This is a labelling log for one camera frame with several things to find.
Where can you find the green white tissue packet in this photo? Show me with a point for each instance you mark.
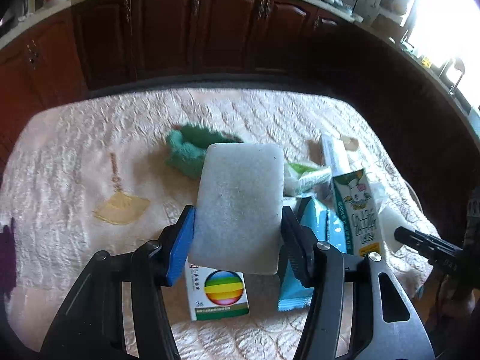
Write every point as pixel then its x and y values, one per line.
pixel 301 178

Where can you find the white sponge block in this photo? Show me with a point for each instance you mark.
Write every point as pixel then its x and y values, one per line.
pixel 238 211

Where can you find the white toothpaste box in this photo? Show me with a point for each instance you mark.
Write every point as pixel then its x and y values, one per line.
pixel 335 155

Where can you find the green white milk carton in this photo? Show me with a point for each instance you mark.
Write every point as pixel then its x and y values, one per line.
pixel 355 206

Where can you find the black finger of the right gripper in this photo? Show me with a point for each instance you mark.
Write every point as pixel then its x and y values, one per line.
pixel 426 245

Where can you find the pink quilted table cover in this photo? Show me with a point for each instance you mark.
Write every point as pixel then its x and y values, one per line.
pixel 92 176

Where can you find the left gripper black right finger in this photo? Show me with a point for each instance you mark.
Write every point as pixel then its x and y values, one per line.
pixel 299 242

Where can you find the white medicine box rainbow ball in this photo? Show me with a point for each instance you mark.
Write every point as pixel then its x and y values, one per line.
pixel 215 294

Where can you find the green terry cloth rag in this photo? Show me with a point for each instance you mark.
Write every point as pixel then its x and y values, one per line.
pixel 188 145

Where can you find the dark wooden lower cabinets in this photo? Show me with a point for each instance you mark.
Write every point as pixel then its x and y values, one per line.
pixel 67 53

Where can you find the blue wet wipes pack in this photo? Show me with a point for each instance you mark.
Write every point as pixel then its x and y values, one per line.
pixel 327 227

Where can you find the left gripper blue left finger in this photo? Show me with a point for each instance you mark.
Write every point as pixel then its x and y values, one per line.
pixel 180 237

